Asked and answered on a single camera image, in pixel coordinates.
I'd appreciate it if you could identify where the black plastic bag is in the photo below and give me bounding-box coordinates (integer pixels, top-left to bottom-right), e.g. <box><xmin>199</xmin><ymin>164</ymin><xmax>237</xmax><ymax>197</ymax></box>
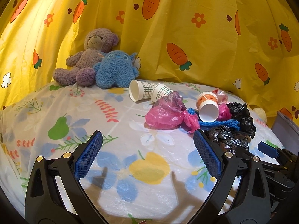
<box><xmin>227</xmin><ymin>102</ymin><xmax>256</xmax><ymax>138</ymax></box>
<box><xmin>204</xmin><ymin>126</ymin><xmax>251</xmax><ymax>153</ymax></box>

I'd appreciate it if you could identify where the blue foam net sleeve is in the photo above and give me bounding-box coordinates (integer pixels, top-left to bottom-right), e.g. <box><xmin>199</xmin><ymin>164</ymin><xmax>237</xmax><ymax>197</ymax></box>
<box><xmin>197</xmin><ymin>119</ymin><xmax>240</xmax><ymax>130</ymax></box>

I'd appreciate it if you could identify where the small pink plastic bag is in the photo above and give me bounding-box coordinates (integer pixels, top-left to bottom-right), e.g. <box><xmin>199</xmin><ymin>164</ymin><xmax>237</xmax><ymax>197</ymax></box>
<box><xmin>217</xmin><ymin>103</ymin><xmax>232</xmax><ymax>121</ymax></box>

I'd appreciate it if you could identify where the orange paper cup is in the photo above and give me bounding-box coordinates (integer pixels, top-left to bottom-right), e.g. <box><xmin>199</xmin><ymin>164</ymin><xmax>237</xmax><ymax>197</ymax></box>
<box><xmin>196</xmin><ymin>91</ymin><xmax>219</xmax><ymax>122</ymax></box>

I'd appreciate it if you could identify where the green plaid paper cup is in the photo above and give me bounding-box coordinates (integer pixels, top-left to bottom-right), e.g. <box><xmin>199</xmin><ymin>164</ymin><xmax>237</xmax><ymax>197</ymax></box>
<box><xmin>150</xmin><ymin>83</ymin><xmax>173</xmax><ymax>103</ymax></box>
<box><xmin>129</xmin><ymin>80</ymin><xmax>156</xmax><ymax>102</ymax></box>

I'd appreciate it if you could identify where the red white candy wrapper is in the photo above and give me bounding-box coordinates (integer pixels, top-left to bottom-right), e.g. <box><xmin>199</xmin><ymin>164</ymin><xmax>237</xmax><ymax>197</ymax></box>
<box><xmin>212</xmin><ymin>88</ymin><xmax>228</xmax><ymax>104</ymax></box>

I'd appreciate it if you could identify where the purple plastic bin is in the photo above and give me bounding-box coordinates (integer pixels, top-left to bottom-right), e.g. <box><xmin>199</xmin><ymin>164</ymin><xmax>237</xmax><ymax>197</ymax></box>
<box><xmin>271</xmin><ymin>112</ymin><xmax>299</xmax><ymax>155</ymax></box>

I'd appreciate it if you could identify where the yellow plush toy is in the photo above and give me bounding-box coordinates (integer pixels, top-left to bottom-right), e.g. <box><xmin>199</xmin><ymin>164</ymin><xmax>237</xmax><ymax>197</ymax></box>
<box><xmin>253</xmin><ymin>107</ymin><xmax>267</xmax><ymax>123</ymax></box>

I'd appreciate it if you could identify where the floral bed sheet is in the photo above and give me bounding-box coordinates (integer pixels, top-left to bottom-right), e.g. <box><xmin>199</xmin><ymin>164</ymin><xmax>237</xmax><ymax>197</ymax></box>
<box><xmin>1</xmin><ymin>84</ymin><xmax>272</xmax><ymax>223</ymax></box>

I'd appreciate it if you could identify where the yellow carrot print curtain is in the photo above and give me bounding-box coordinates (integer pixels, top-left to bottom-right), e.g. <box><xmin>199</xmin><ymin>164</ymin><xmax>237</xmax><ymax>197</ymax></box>
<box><xmin>1</xmin><ymin>0</ymin><xmax>298</xmax><ymax>123</ymax></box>

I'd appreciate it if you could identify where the purple teddy bear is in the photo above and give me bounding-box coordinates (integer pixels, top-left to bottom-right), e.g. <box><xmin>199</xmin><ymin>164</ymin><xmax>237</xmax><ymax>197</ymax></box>
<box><xmin>53</xmin><ymin>28</ymin><xmax>119</xmax><ymax>86</ymax></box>

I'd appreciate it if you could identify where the blue plush monster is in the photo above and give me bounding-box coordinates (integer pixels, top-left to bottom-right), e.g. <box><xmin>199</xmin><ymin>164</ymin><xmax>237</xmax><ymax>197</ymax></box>
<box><xmin>93</xmin><ymin>50</ymin><xmax>139</xmax><ymax>89</ymax></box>

